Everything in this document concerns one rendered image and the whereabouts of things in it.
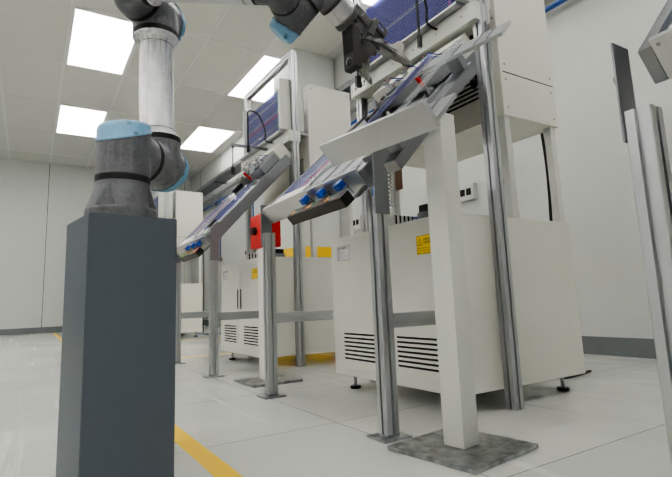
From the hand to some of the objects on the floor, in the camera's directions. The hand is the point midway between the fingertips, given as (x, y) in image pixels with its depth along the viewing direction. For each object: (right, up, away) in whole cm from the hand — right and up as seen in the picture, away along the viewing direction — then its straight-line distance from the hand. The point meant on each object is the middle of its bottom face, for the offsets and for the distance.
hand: (390, 77), depth 135 cm
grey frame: (+1, -103, +37) cm, 110 cm away
